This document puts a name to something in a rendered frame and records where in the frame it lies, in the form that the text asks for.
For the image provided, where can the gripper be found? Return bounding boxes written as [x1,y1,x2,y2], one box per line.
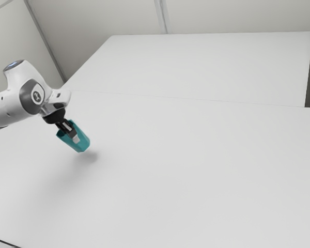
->
[42,108,80,144]

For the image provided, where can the teal faceted mug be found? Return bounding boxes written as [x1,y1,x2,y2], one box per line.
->
[56,119,90,154]

